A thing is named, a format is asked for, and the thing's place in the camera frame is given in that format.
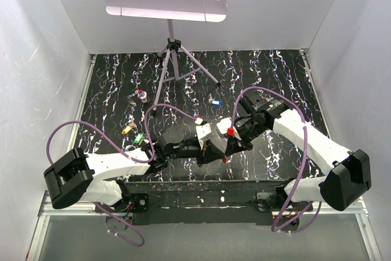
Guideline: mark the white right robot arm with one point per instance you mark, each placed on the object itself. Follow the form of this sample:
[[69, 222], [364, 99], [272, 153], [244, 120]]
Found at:
[[346, 174]]

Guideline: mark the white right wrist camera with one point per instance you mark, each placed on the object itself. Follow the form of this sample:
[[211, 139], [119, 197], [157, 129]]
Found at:
[[225, 127]]

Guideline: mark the yellow key tag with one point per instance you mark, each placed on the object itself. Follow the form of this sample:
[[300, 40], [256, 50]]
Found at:
[[128, 128]]

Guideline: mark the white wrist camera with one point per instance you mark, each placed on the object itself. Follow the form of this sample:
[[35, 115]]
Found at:
[[225, 127], [203, 131]]

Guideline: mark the green key tag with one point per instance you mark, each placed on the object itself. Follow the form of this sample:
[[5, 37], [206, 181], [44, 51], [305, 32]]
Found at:
[[139, 137]]

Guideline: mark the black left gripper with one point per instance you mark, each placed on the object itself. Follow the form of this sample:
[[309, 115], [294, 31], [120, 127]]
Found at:
[[211, 153]]

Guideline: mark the blue key tag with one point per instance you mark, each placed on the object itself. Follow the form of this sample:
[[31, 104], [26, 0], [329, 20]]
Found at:
[[214, 102]]

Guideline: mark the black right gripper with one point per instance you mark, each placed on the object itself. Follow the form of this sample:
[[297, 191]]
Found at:
[[233, 146]]

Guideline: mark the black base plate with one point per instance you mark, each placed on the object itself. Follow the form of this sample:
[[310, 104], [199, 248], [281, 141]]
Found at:
[[197, 202]]

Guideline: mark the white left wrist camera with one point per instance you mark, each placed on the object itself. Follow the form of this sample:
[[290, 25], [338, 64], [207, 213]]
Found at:
[[203, 131]]

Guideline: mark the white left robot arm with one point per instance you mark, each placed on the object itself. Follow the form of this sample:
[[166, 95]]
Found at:
[[79, 176]]

